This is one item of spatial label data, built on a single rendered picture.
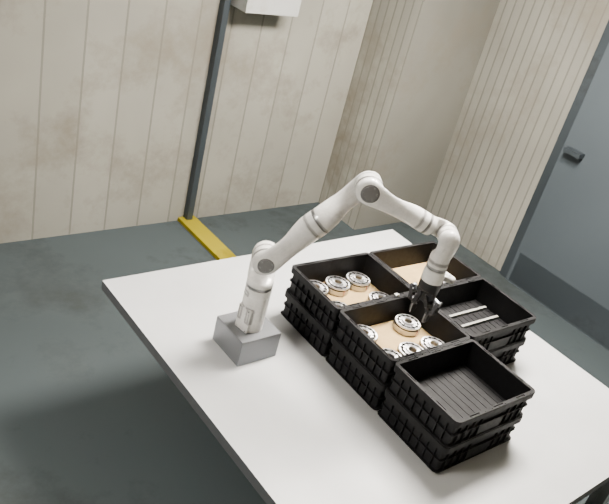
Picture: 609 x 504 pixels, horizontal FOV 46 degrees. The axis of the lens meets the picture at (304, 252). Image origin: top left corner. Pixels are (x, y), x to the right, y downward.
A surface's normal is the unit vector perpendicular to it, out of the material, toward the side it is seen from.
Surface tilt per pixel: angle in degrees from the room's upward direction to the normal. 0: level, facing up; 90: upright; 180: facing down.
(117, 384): 0
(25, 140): 90
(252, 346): 90
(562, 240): 90
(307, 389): 0
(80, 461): 0
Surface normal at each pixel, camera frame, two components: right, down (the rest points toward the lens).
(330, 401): 0.23, -0.85
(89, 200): 0.59, 0.51
